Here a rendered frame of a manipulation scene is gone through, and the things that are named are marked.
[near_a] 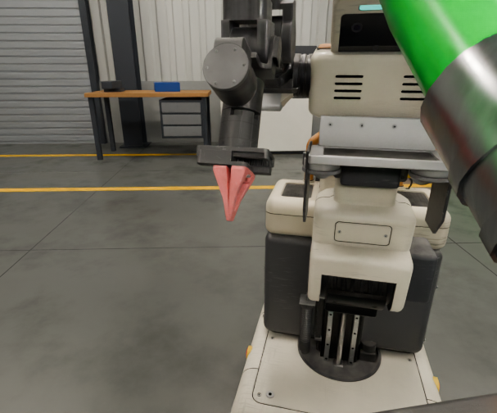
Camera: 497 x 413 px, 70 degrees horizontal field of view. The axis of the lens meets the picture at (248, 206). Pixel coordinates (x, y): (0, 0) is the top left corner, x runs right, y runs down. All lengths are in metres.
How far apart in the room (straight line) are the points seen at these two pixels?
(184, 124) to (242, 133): 4.48
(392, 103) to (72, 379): 1.55
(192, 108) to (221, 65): 4.48
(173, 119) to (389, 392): 4.30
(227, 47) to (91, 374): 1.52
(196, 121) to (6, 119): 3.47
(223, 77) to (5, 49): 6.67
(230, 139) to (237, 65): 0.10
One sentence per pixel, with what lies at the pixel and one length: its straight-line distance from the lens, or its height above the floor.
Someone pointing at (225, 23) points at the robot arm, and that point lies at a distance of 0.55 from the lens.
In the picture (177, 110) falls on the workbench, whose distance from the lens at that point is 4.96.
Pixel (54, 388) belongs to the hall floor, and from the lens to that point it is 1.77.
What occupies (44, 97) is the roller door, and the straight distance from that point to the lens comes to 6.84.
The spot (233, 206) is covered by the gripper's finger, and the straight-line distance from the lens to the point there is 0.49.
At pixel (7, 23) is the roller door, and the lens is 7.01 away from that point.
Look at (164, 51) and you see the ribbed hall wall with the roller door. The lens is 6.26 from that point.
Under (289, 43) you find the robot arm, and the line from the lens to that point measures 0.65.
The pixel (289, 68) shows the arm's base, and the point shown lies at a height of 1.19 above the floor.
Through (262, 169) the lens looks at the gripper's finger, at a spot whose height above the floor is 1.05.
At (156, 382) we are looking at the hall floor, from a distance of 1.65.
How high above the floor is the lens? 1.19
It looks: 21 degrees down
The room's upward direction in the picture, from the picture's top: straight up
